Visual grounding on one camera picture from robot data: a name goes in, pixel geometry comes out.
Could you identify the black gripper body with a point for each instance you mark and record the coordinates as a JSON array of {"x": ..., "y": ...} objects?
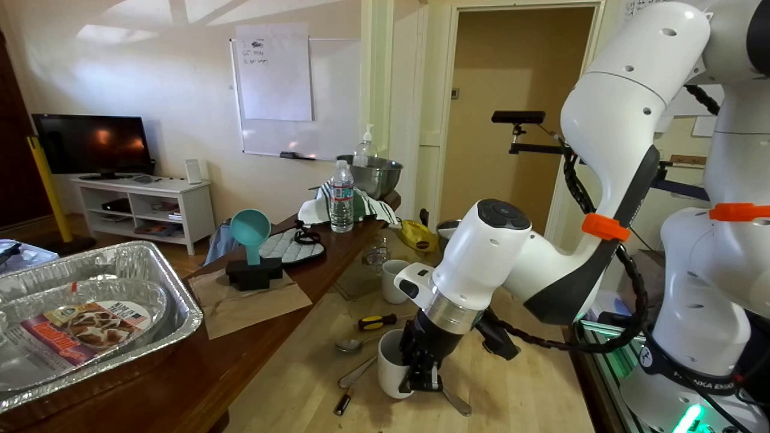
[{"x": 425, "y": 344}]

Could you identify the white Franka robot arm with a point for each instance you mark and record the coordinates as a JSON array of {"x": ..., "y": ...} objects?
[{"x": 625, "y": 120}]

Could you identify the large metal spoon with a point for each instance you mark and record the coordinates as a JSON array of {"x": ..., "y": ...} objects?
[{"x": 457, "y": 399}]

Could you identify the metal table knife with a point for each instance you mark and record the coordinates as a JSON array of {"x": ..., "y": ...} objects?
[{"x": 359, "y": 373}]

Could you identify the yellow black screwdriver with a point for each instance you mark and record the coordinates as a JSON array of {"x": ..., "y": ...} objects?
[{"x": 373, "y": 321}]

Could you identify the small metal spoon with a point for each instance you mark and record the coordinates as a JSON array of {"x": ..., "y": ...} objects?
[{"x": 348, "y": 346}]

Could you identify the small black lighter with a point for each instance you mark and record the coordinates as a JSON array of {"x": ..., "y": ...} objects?
[{"x": 341, "y": 403}]

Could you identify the empty clear crushed bottle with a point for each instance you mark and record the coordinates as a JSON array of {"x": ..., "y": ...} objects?
[{"x": 376, "y": 254}]

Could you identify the white green striped towel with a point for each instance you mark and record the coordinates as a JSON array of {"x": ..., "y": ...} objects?
[{"x": 376, "y": 209}]

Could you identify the clear plastic water bottle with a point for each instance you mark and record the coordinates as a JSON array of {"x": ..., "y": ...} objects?
[{"x": 341, "y": 200}]

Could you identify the large steel pot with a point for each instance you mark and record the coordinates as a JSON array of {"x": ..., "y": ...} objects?
[{"x": 379, "y": 175}]

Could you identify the grey pad black trim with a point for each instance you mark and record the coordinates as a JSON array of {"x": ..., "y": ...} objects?
[{"x": 279, "y": 246}]

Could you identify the brown paper sheet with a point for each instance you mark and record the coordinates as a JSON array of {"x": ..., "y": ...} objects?
[{"x": 247, "y": 309}]

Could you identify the black block holder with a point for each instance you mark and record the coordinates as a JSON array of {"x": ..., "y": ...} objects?
[{"x": 252, "y": 275}]

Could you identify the clear soap bottle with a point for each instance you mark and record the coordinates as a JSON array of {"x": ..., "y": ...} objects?
[{"x": 364, "y": 148}]

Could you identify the blue bucket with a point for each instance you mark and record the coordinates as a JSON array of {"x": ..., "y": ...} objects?
[{"x": 250, "y": 228}]

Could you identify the large aluminium foil tray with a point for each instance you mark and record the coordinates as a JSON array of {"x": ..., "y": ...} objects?
[{"x": 168, "y": 280}]

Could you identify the round foil pan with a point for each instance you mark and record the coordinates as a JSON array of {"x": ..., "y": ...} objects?
[{"x": 157, "y": 301}]

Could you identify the white television stand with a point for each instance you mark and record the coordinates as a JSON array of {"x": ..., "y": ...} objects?
[{"x": 188, "y": 200}]

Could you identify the brown wooden door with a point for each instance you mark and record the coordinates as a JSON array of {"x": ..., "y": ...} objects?
[{"x": 512, "y": 73}]

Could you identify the white flip chart paper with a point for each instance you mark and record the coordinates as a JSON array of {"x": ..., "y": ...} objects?
[{"x": 271, "y": 74}]

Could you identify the printed food package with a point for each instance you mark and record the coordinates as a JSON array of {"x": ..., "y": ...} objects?
[{"x": 87, "y": 327}]

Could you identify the black flat television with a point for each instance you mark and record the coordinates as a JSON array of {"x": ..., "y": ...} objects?
[{"x": 91, "y": 145}]

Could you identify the yellow pole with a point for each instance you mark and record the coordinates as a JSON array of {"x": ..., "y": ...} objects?
[{"x": 49, "y": 194}]

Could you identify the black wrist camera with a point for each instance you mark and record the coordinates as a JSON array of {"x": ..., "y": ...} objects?
[{"x": 495, "y": 337}]

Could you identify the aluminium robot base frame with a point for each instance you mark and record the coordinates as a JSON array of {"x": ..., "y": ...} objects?
[{"x": 616, "y": 376}]

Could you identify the black camera boom bar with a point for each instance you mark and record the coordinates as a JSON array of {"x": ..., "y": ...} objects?
[{"x": 529, "y": 148}]

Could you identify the white wall whiteboard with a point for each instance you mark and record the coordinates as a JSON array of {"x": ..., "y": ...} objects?
[{"x": 338, "y": 97}]

